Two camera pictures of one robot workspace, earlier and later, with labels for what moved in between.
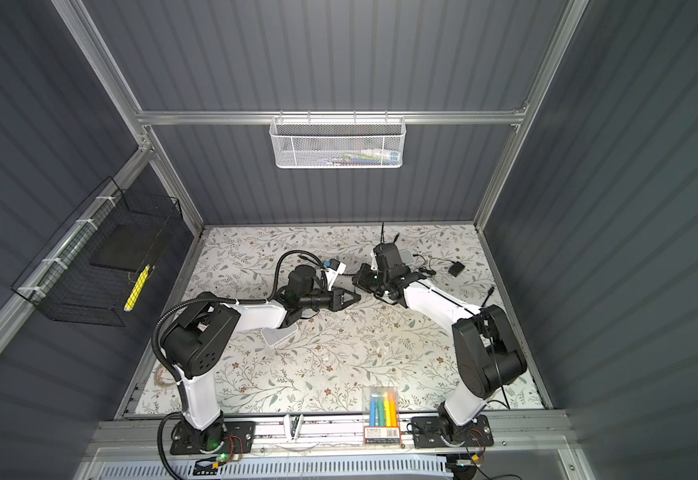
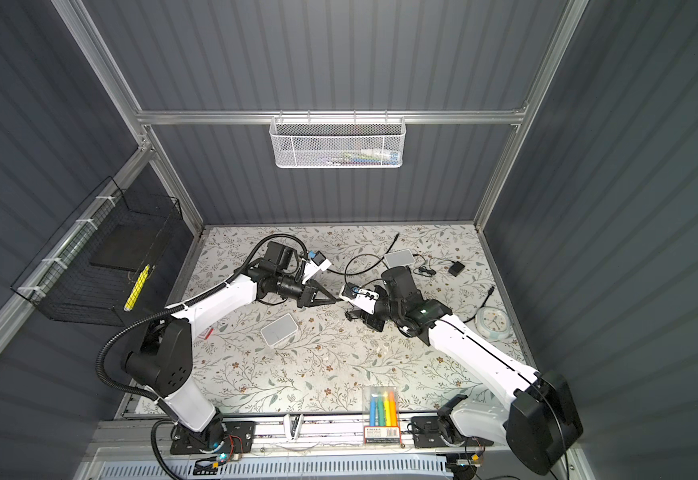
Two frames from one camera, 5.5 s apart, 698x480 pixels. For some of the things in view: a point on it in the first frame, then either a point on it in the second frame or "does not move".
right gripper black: (361, 276) → (370, 319)
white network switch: (406, 257) does not move
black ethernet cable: (490, 291) does not move
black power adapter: (456, 268) does not move
